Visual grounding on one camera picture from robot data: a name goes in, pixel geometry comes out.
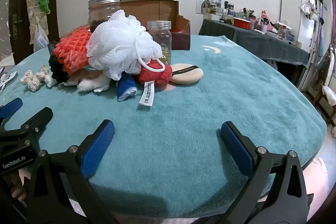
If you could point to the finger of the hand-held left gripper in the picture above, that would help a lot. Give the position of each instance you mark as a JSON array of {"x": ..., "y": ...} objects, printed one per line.
[
  {"x": 39, "y": 117},
  {"x": 10, "y": 108}
]

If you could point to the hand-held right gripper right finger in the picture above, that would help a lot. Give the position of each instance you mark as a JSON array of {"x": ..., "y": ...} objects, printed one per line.
[{"x": 236, "y": 150}]

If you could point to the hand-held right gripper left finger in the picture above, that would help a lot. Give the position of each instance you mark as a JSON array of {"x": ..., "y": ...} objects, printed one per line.
[{"x": 98, "y": 150}]

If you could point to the cream lace scrunchie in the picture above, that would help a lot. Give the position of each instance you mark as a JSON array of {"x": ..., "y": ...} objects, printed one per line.
[{"x": 32, "y": 79}]

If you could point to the white tissue sheet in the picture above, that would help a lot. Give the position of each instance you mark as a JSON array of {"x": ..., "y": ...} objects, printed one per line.
[{"x": 72, "y": 79}]

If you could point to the black scrunchie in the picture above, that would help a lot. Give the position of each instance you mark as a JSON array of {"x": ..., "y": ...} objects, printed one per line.
[{"x": 57, "y": 69}]

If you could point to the white fluffy hair clip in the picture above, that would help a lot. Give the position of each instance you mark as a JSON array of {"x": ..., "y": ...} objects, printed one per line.
[{"x": 93, "y": 85}]

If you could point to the blue towel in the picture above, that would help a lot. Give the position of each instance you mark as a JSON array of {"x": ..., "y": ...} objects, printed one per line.
[{"x": 126, "y": 87}]

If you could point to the coral foam mesh sleeve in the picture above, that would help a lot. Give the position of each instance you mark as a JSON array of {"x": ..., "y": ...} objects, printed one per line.
[{"x": 72, "y": 50}]

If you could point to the beige powder puff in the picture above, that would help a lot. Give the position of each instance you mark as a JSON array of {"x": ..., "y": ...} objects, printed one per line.
[{"x": 187, "y": 74}]

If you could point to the red fuzzy pouch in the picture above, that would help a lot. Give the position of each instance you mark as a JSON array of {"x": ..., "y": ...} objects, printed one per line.
[{"x": 153, "y": 74}]

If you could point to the white mesh bath pouf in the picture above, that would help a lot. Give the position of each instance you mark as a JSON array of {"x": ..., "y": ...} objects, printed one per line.
[{"x": 118, "y": 43}]

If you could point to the cardboard box red lining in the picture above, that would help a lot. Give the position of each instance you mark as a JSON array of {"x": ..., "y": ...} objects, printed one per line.
[{"x": 152, "y": 10}]

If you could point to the white portable device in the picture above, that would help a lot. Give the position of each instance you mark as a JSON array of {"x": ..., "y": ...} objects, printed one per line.
[{"x": 8, "y": 79}]

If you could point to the dark wooden door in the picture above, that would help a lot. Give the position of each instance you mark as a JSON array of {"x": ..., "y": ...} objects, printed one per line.
[{"x": 18, "y": 50}]

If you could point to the clear plastic bag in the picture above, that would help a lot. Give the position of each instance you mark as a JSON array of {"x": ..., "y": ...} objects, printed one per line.
[{"x": 40, "y": 39}]

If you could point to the person's pink clothing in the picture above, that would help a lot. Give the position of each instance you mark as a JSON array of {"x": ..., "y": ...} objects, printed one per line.
[{"x": 316, "y": 176}]

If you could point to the hanging fabric organizer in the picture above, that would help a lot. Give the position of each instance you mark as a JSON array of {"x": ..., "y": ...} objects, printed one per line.
[{"x": 32, "y": 3}]

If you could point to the white bag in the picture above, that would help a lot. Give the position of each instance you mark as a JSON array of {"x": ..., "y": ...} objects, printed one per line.
[{"x": 330, "y": 95}]

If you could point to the side table dark cloth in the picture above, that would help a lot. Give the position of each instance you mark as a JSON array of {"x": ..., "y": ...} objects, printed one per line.
[{"x": 257, "y": 43}]

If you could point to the green plush toy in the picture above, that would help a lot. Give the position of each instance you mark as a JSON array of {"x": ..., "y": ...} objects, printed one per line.
[{"x": 44, "y": 2}]

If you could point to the large glass jar metal lid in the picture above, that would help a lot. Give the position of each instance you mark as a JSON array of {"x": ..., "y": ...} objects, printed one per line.
[{"x": 103, "y": 11}]

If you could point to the red basin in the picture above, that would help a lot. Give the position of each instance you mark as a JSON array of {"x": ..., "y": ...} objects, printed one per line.
[{"x": 241, "y": 23}]

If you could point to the small jar gold clips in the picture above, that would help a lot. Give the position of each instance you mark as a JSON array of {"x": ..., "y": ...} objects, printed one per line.
[{"x": 160, "y": 37}]

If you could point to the group of cosmetic bottles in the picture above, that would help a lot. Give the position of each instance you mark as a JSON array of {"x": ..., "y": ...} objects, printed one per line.
[{"x": 262, "y": 22}]

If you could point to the white refrigerator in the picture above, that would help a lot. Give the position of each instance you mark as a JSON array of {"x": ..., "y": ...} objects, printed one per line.
[{"x": 294, "y": 8}]

